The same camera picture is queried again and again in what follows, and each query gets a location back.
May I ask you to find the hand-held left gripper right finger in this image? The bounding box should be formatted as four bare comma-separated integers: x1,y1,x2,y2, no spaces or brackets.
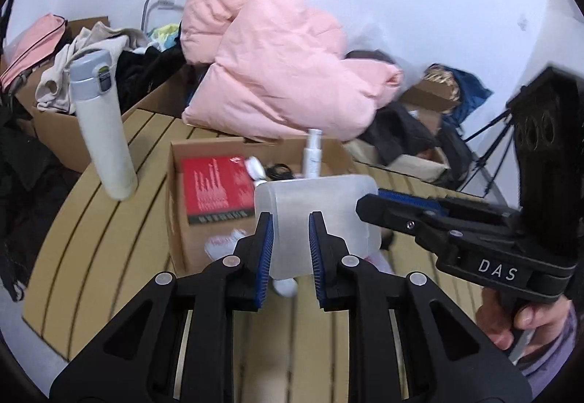
308,212,534,403

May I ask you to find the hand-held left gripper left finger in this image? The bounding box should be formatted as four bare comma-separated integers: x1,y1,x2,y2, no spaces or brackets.
49,212,274,403

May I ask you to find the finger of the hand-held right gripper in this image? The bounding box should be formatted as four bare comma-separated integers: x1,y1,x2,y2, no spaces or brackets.
378,189,521,227
356,194,457,244

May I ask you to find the translucent plastic jar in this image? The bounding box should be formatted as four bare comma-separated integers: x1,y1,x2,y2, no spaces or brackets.
254,174,383,282

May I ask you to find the shallow cardboard box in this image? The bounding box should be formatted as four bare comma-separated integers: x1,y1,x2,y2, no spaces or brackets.
166,135,361,276

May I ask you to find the black cable bundle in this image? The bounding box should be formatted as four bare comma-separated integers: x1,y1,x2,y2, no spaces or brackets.
264,163,302,180

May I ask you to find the red box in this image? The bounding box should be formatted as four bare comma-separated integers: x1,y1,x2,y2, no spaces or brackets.
180,155,256,227

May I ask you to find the white spray bottle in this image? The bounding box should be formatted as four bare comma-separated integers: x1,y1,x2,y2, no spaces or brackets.
302,128,324,179

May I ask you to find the person's right hand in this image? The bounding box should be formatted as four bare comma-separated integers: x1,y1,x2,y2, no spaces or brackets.
475,287,576,356

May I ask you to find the white round lid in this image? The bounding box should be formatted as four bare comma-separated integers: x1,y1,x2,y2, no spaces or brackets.
273,278,298,297

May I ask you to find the black cloth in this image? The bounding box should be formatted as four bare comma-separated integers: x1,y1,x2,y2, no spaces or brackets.
356,102,439,167

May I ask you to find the black backpack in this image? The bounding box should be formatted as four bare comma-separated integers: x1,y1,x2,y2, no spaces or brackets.
433,123,473,189

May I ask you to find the open cardboard box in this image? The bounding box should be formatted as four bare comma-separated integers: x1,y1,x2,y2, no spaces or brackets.
353,77,461,185

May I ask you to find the blue bag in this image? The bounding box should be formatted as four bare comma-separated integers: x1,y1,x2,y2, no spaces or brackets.
438,66,493,125

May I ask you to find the woven basket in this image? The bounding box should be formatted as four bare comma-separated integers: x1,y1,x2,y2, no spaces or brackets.
422,65,461,98

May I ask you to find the clear plastic bag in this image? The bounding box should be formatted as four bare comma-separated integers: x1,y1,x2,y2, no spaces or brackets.
347,18,414,85

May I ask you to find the tan slatted folding table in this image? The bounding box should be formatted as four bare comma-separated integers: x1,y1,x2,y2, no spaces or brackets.
23,106,512,403

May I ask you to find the pink puffy jacket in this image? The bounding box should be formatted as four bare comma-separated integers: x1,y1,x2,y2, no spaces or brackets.
180,0,404,143

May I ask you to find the white thermos bottle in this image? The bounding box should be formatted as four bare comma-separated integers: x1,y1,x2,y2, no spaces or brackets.
68,49,138,202

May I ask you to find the dark clothes heap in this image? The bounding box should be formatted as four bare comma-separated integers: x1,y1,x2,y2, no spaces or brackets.
114,45,190,112

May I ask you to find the large cardboard box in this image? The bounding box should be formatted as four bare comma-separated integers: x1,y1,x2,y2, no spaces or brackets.
64,17,111,44
27,66,192,173

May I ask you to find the green yellow cloth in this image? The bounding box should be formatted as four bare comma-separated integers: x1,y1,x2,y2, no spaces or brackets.
148,24,182,52

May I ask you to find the pink bag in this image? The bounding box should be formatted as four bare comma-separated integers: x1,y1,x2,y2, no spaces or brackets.
0,13,69,94

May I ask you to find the black camera tripod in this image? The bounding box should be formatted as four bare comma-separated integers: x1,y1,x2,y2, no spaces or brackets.
456,109,518,203

